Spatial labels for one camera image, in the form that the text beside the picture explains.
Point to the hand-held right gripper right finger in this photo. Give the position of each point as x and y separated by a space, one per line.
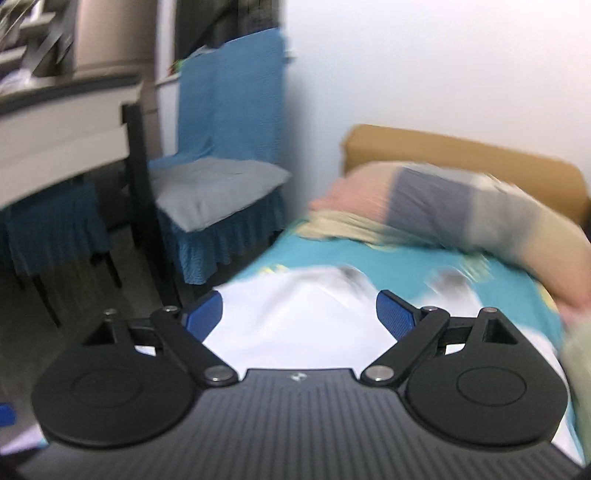
392 314

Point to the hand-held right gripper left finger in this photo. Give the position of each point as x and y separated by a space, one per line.
208 314

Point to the white shirt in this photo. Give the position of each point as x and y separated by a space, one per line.
295 318

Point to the dark hanging clothes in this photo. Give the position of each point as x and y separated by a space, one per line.
231 23

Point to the teal printed bed sheet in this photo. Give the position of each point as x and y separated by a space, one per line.
318 256

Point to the striped beige grey blanket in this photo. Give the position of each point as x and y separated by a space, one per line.
429 203

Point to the grey seat cushion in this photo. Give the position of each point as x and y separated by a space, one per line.
212 189

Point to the wooden headboard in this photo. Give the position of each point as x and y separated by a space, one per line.
461 150

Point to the stool with blue cover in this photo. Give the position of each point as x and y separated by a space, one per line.
51 226

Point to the pale green cloth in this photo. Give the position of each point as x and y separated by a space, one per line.
578 369

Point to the chair with blue cover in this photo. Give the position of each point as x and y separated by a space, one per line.
231 106

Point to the small blue object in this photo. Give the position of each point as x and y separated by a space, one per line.
6 414

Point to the white desk with black legs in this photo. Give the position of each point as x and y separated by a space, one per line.
55 134

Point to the beige cylindrical container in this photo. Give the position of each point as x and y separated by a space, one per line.
113 37

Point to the clutter of papers on desk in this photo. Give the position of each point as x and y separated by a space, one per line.
27 41

